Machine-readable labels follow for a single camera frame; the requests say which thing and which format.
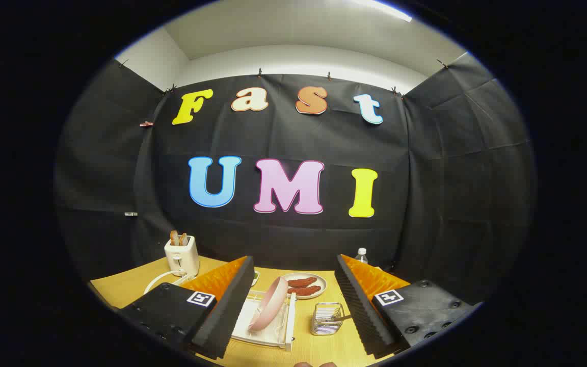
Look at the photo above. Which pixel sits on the brown toast slice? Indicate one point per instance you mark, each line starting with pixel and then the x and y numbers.
pixel 183 239
pixel 174 238

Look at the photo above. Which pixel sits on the white toaster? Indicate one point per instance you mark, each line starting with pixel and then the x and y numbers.
pixel 181 257

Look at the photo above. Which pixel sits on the pink plate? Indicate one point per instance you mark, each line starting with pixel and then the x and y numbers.
pixel 268 306

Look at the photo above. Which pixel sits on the red-brown meat piece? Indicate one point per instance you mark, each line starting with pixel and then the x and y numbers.
pixel 302 282
pixel 306 291

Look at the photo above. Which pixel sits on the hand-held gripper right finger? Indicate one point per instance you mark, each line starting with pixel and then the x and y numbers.
pixel 359 311

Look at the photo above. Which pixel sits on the black backdrop cloth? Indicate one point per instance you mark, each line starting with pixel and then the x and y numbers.
pixel 283 239

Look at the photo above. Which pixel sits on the white dish rack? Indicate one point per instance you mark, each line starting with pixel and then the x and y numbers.
pixel 273 334

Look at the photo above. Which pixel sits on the white sectioned dish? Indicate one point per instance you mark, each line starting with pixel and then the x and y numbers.
pixel 256 278

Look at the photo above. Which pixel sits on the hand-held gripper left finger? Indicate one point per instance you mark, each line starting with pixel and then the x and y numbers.
pixel 232 306

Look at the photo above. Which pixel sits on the clear bottle with green label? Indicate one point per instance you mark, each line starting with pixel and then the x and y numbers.
pixel 361 256

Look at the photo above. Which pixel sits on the beige plate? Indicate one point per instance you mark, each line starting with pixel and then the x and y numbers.
pixel 322 282

